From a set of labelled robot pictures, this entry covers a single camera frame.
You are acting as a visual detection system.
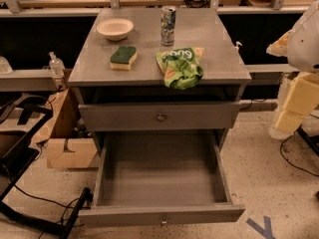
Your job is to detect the black floor cable right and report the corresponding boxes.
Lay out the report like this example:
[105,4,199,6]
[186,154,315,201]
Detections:
[278,134,319,178]

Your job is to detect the grey wooden drawer cabinet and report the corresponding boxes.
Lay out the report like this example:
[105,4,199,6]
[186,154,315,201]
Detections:
[69,8,250,147]

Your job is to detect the white bowl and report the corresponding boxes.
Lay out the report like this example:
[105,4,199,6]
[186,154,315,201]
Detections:
[97,18,134,41]

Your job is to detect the clear sanitizer bottle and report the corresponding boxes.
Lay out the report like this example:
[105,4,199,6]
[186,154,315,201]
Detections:
[49,52,65,77]

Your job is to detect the green chip bag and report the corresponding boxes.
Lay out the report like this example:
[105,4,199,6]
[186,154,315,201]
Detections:
[156,47,204,90]

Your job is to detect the black floor cable left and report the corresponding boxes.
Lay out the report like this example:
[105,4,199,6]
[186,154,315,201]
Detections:
[13,182,96,239]

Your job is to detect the cardboard box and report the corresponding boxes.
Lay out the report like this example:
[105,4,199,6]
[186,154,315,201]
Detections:
[31,68,99,170]

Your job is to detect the blue floor tape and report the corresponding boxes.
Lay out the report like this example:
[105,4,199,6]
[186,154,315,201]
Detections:
[246,216,276,239]

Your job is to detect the small white pump bottle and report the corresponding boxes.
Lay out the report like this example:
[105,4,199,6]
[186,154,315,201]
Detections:
[234,41,243,53]

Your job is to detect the grey drawer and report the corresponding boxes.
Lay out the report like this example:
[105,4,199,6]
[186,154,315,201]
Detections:
[80,130,245,227]
[79,102,240,131]

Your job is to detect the tall drink can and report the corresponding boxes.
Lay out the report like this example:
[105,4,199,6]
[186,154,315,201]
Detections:
[160,6,176,46]

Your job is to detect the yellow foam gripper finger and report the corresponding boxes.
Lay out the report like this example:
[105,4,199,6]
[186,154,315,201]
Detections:
[266,31,291,57]
[269,72,319,139]

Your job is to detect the black stand leg right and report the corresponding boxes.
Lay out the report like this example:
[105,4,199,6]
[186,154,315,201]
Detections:
[297,127,319,156]

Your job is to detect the black floor cable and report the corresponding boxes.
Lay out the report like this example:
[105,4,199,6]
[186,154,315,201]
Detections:
[278,134,319,178]
[13,182,96,239]

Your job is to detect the grey top drawer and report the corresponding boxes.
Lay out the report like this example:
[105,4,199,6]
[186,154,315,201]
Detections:
[79,102,240,131]

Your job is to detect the black metal stand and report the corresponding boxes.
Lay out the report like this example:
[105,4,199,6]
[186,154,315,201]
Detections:
[0,94,93,239]

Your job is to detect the green yellow sponge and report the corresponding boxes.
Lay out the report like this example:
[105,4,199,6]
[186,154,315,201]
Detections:
[110,46,138,70]

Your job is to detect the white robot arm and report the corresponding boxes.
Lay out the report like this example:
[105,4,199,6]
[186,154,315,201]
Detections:
[266,0,319,139]

